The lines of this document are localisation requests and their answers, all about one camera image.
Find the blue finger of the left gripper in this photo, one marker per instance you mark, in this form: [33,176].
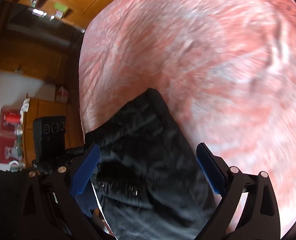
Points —
[87,200]

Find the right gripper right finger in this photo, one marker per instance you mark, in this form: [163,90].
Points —
[214,168]

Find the pink patterned bed blanket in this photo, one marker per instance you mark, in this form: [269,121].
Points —
[225,68]

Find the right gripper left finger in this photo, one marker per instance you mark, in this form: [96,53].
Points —
[82,174]

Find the black pants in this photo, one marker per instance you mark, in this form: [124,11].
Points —
[148,182]

